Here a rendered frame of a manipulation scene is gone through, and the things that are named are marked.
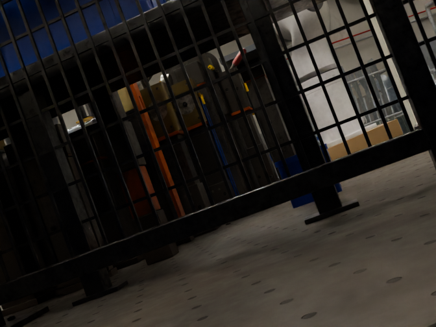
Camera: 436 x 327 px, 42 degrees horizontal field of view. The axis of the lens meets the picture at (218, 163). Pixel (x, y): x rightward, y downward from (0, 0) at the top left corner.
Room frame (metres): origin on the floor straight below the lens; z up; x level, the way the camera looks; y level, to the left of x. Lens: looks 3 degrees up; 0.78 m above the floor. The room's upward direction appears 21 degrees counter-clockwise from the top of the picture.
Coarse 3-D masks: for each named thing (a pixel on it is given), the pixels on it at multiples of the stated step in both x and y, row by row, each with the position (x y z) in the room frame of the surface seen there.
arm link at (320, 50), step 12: (300, 12) 1.43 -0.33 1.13; (312, 12) 1.44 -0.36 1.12; (324, 12) 1.46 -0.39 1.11; (288, 24) 1.47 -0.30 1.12; (312, 24) 1.45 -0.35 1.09; (324, 24) 1.48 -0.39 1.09; (288, 36) 1.54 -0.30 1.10; (300, 36) 1.47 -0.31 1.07; (312, 36) 1.47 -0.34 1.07; (300, 48) 1.49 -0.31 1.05; (312, 48) 1.49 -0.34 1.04; (324, 48) 1.50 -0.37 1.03; (300, 60) 1.50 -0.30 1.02; (324, 60) 1.50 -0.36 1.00; (300, 72) 1.51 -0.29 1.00; (312, 72) 1.50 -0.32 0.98
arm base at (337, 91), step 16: (336, 80) 1.51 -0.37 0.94; (320, 96) 1.50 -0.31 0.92; (336, 96) 1.50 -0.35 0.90; (320, 112) 1.51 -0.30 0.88; (336, 112) 1.50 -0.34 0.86; (352, 112) 1.52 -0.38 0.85; (320, 128) 1.53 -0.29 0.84; (336, 128) 1.50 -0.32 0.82; (352, 128) 1.51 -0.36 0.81; (368, 128) 1.48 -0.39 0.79; (336, 144) 1.48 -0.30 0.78
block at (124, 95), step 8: (120, 96) 1.22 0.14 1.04; (128, 96) 1.21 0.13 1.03; (128, 104) 1.22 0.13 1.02; (128, 112) 1.22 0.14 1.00; (128, 120) 1.22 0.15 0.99; (136, 120) 1.22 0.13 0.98; (136, 128) 1.22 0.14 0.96; (136, 136) 1.22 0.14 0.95; (144, 136) 1.22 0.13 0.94; (144, 144) 1.22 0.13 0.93; (144, 152) 1.22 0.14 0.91; (152, 160) 1.22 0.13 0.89; (152, 168) 1.22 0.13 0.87; (152, 176) 1.22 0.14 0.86; (152, 184) 1.22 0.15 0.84; (160, 184) 1.22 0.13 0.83; (160, 200) 1.22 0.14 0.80; (168, 208) 1.22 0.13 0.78; (168, 216) 1.22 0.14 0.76
